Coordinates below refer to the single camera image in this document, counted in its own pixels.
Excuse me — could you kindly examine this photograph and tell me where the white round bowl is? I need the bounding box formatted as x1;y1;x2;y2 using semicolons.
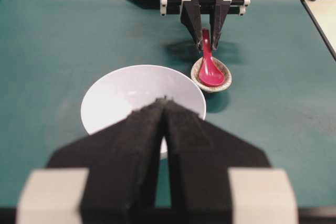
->
80;63;207;161

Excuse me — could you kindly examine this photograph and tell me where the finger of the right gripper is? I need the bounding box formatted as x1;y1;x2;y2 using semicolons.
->
180;0;203;50
209;0;232;51

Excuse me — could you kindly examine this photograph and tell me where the pink plastic spoon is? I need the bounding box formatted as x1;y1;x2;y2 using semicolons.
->
198;28;224;87

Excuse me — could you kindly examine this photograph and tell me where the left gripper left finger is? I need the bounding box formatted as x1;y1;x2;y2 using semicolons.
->
47;98;164;223

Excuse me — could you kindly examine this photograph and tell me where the small crackle-glaze spoon rest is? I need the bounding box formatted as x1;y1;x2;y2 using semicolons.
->
190;58;233;93

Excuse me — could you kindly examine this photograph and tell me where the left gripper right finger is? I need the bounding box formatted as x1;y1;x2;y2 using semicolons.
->
163;101;271;223

